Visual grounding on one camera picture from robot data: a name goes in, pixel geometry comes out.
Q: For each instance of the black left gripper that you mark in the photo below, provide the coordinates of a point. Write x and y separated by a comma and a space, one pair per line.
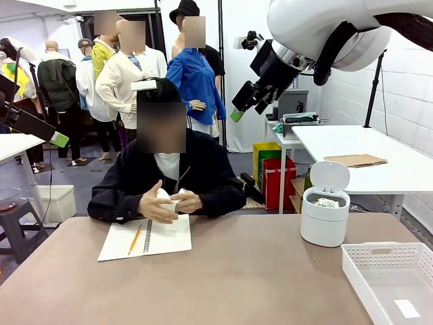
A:
8, 113

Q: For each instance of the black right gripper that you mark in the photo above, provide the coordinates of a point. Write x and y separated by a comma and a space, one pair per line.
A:
279, 69

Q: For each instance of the white spiral notebook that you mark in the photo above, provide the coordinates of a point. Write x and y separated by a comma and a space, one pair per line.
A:
118, 243

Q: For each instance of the orange pencil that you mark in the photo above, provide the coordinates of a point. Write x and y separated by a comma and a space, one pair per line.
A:
135, 239

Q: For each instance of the person's right forearm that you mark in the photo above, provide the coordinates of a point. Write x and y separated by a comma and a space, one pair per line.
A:
111, 206

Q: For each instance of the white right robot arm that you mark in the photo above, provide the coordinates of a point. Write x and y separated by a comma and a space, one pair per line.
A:
304, 23

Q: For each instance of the person's left forearm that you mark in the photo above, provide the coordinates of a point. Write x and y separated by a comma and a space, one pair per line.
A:
223, 203

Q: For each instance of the person's left hand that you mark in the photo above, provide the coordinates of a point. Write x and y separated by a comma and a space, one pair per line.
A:
191, 201

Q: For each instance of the person's right hand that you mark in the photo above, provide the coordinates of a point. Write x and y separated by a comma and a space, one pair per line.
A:
150, 206

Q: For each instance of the white desk with leg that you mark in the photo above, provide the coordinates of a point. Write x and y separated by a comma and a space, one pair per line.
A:
15, 145

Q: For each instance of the green cloth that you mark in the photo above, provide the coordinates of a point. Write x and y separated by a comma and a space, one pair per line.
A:
278, 128

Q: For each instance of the mannequin in green puffer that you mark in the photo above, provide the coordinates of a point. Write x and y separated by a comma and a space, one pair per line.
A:
55, 84

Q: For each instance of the black microphone stand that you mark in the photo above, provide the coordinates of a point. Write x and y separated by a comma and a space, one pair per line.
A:
34, 78

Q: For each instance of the grey tray with green items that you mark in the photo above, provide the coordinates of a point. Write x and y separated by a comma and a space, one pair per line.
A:
301, 127

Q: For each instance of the small white side table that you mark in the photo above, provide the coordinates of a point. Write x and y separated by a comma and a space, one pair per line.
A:
287, 142

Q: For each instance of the mannequin in black t-shirt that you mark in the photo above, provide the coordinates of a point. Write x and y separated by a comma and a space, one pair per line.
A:
216, 61

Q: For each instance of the black backdrop pole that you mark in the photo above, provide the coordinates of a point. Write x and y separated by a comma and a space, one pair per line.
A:
221, 50

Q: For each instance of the yellow green bag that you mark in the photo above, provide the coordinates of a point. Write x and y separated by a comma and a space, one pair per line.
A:
262, 159

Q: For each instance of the mannequin in white shirt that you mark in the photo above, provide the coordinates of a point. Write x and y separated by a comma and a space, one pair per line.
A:
86, 81

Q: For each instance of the mannequin in blue shirt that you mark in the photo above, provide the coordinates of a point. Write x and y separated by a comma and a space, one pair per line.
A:
193, 67

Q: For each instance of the glass bowl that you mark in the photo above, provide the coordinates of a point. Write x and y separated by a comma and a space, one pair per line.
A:
8, 199

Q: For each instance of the white storage bin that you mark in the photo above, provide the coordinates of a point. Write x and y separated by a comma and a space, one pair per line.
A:
59, 203

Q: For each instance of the mannequin in white yellow clothes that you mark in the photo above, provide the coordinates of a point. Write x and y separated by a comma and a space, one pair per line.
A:
28, 50

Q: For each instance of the person in black jacket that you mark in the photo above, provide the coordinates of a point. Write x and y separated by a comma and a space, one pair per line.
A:
206, 169

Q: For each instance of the red bag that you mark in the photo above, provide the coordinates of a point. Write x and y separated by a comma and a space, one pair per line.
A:
279, 184

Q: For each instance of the black cap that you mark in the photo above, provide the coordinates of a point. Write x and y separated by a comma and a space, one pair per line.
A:
169, 93

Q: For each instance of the black object on floor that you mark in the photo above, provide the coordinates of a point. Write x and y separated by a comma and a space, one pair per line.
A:
252, 188

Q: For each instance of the grey plastic stool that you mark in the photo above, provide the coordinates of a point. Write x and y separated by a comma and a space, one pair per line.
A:
17, 220

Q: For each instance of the mannequin in cream cardigan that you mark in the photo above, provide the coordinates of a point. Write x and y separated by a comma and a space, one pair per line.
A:
118, 78

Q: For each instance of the mannequin in yellow jacket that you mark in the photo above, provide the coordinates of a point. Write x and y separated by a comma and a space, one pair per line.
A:
99, 54

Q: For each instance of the black bucket hat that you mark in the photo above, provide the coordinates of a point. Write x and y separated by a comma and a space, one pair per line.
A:
184, 10

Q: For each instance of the brown cardboard sheet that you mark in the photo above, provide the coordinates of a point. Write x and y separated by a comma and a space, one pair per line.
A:
355, 160

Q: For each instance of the large white table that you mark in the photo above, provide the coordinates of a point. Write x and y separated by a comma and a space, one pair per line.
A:
365, 142

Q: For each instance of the black tripod stand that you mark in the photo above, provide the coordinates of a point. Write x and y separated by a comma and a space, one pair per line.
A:
373, 91

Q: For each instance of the white lidded trash can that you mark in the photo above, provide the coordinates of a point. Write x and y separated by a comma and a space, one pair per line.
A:
324, 223

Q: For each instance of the white perforated plastic basket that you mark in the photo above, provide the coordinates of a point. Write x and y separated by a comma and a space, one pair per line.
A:
382, 274

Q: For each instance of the white label sticker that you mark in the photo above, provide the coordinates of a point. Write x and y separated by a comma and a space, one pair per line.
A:
407, 308

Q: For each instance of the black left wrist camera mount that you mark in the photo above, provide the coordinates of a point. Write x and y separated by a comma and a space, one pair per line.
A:
8, 86

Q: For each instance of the white head-mounted camera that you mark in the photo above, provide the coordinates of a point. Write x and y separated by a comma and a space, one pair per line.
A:
143, 84

